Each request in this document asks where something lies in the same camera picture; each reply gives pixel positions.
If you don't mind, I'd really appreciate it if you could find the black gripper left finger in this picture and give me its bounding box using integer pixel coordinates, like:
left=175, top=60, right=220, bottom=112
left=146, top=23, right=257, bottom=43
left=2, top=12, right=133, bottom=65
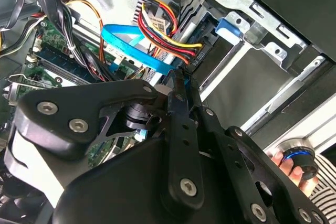
left=12, top=69, right=206, bottom=210

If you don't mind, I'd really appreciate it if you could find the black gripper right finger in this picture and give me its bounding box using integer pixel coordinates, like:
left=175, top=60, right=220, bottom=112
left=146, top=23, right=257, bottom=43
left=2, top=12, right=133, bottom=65
left=190, top=76, right=331, bottom=224

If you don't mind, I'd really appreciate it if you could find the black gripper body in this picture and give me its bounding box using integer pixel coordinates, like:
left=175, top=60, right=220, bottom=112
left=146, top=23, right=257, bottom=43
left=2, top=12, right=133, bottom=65
left=52, top=103, right=253, bottom=224

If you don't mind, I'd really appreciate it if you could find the round black tool blue ring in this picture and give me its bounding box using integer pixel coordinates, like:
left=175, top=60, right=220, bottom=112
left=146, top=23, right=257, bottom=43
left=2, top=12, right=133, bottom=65
left=277, top=138, right=320, bottom=182

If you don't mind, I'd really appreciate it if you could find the blue disk wire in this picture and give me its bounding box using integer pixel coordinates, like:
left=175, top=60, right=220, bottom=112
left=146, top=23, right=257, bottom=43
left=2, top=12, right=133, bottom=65
left=100, top=23, right=190, bottom=88

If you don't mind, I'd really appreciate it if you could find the red yellow black disk wire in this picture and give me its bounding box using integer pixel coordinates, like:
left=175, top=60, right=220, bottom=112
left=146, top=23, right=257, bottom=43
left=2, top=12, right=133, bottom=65
left=132, top=0, right=205, bottom=65

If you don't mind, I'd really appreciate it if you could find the hard disk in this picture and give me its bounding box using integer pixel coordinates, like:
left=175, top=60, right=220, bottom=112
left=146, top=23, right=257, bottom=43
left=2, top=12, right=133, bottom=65
left=154, top=11, right=244, bottom=79

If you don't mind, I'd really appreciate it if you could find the person's hand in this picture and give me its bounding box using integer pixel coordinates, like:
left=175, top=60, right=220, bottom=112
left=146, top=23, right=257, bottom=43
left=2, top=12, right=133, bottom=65
left=271, top=152, right=320, bottom=198

